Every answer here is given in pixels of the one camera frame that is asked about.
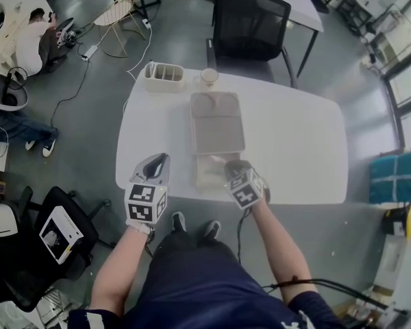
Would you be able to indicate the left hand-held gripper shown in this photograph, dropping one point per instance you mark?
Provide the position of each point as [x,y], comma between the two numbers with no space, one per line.
[145,202]

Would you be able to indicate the person's left forearm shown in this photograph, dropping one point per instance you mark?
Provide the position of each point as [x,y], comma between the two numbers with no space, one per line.
[120,269]

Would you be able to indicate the black mesh office chair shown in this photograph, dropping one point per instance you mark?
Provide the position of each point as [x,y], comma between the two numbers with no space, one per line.
[250,22]

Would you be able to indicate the teal wrapped package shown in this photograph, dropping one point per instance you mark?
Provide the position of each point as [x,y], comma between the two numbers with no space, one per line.
[397,177]

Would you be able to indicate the black and yellow tape measure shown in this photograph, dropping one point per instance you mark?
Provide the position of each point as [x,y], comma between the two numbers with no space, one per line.
[399,221]

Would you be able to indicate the person's right shoe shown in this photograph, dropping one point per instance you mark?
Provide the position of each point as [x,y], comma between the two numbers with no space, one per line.
[211,230]

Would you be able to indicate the black swivel chair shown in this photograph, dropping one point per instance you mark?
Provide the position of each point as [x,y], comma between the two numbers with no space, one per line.
[20,269]

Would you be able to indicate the person's shoe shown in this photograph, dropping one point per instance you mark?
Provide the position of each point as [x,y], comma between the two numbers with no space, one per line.
[178,222]
[211,230]

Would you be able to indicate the person's right forearm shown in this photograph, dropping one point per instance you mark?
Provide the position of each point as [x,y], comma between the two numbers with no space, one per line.
[281,249]

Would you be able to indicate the beige storage box with drawer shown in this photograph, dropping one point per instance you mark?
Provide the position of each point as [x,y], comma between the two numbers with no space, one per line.
[217,125]

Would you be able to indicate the person's navy clothing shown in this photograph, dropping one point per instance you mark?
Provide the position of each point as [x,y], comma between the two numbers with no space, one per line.
[198,286]

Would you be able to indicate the white box device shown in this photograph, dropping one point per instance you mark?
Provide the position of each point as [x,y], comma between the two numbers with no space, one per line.
[63,233]

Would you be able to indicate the white rounded device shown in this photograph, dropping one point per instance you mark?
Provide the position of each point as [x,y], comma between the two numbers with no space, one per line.
[0,91]

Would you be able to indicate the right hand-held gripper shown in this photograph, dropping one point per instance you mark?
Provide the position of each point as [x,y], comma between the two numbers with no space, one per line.
[246,188]

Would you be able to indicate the person's left shoe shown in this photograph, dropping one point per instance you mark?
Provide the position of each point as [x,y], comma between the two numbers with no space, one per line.
[178,222]

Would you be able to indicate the white cup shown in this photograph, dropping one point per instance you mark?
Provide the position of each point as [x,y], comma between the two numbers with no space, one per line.
[209,77]

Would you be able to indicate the white desk organizer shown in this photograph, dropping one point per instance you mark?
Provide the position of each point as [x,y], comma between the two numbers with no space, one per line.
[162,82]

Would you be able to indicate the white power strip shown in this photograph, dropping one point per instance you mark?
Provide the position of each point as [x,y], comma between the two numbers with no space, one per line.
[90,51]

